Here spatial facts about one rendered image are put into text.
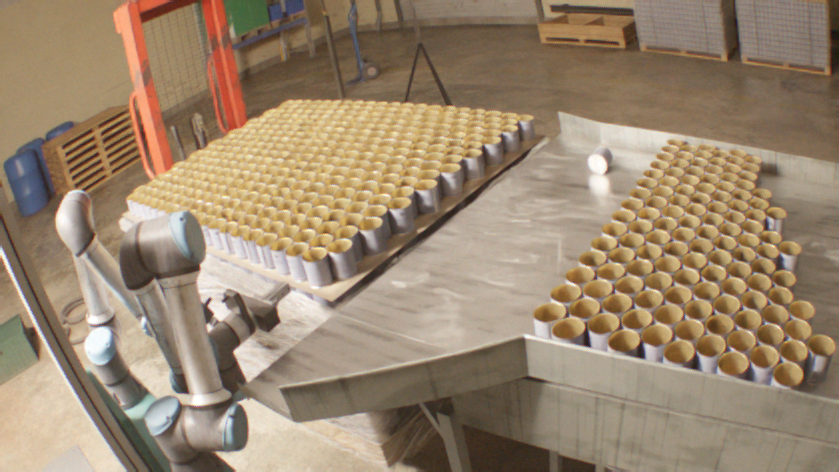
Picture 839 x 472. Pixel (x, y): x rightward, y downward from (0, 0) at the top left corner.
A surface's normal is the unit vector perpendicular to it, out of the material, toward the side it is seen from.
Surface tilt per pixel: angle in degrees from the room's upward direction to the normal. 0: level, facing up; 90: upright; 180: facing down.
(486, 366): 90
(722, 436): 90
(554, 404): 90
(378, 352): 0
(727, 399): 90
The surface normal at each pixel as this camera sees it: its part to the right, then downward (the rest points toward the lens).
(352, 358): -0.18, -0.87
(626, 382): -0.60, 0.47
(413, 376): 0.13, 0.45
